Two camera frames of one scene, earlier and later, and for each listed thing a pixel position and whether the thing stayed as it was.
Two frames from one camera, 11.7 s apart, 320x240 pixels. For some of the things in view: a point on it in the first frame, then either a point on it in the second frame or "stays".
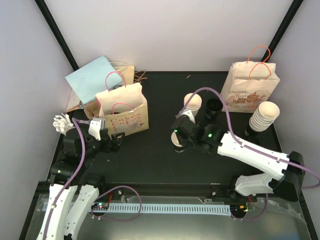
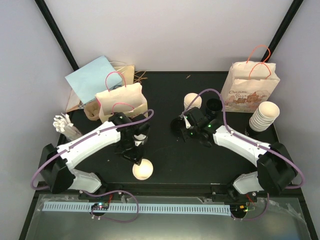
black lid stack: x=213 y=105 stays
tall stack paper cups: x=265 y=114 stays
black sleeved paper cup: x=176 y=143 to x=144 y=171
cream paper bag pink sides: x=124 y=109 stays
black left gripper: x=115 y=145 to x=137 y=156
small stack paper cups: x=194 y=104 stays
